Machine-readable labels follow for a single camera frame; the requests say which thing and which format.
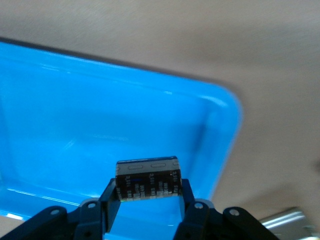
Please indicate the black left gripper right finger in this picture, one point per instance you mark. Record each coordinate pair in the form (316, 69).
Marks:
(197, 217)

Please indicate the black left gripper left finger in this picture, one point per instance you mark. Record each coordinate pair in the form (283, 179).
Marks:
(90, 215)

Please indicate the black capacitor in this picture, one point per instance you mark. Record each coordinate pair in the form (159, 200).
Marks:
(147, 182)

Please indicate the silver mesh power supply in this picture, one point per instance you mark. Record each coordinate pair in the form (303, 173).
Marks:
(287, 220)

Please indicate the blue plastic tray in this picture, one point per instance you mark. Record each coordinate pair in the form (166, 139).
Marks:
(100, 112)

